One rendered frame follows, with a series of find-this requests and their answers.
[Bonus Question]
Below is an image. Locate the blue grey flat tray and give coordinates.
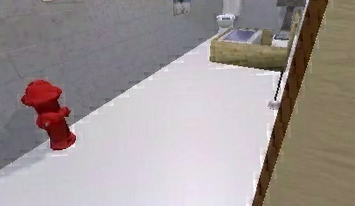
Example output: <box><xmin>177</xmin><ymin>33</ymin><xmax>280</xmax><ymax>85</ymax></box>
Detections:
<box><xmin>220</xmin><ymin>26</ymin><xmax>263</xmax><ymax>46</ymax></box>

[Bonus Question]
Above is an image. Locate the black stick white base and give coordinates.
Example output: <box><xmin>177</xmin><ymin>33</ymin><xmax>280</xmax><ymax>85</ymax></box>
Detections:
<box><xmin>265</xmin><ymin>69</ymin><xmax>286</xmax><ymax>111</ymax></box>

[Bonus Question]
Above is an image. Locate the white toilet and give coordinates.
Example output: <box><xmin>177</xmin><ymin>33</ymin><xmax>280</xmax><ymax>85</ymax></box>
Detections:
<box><xmin>214</xmin><ymin>0</ymin><xmax>246</xmax><ymax>36</ymax></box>

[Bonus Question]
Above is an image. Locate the tan cylindrical container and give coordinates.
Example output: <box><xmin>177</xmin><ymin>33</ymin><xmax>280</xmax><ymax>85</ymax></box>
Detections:
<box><xmin>260</xmin><ymin>28</ymin><xmax>275</xmax><ymax>47</ymax></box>

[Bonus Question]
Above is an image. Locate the brown wooden room door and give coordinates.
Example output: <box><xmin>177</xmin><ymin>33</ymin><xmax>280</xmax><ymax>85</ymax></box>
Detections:
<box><xmin>240</xmin><ymin>0</ymin><xmax>345</xmax><ymax>206</ymax></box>

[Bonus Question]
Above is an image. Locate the white grey flat box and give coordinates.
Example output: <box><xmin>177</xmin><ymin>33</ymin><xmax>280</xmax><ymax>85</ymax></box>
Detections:
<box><xmin>270</xmin><ymin>30</ymin><xmax>292</xmax><ymax>49</ymax></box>

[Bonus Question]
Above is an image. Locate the red fire hydrant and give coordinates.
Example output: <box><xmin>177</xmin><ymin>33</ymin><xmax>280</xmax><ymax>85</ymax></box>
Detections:
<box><xmin>19</xmin><ymin>77</ymin><xmax>77</xmax><ymax>153</ymax></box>

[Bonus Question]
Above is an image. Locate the blue framed wall picture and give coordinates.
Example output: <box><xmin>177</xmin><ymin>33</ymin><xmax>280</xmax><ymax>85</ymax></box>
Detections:
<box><xmin>172</xmin><ymin>0</ymin><xmax>193</xmax><ymax>17</ymax></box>

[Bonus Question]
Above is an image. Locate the grey pedestal sink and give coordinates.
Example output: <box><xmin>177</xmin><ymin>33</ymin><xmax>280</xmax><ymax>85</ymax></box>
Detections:
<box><xmin>275</xmin><ymin>0</ymin><xmax>310</xmax><ymax>34</ymax></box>

